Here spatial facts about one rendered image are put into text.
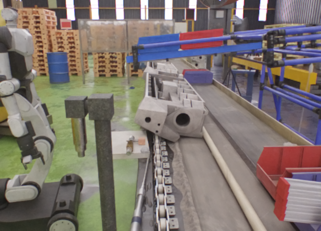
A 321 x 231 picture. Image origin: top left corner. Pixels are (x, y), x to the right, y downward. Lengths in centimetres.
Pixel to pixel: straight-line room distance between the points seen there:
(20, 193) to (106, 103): 171
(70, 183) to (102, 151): 181
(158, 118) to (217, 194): 54
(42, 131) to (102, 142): 147
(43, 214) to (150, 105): 109
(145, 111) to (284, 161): 69
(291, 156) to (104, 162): 87
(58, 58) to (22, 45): 637
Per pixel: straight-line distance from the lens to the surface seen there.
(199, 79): 321
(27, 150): 175
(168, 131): 143
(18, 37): 175
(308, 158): 122
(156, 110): 137
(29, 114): 186
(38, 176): 205
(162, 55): 185
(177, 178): 114
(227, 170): 114
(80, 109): 43
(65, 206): 198
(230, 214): 96
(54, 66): 815
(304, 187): 79
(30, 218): 203
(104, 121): 43
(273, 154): 114
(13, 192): 209
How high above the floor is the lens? 132
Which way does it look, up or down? 16 degrees down
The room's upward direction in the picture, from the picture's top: straight up
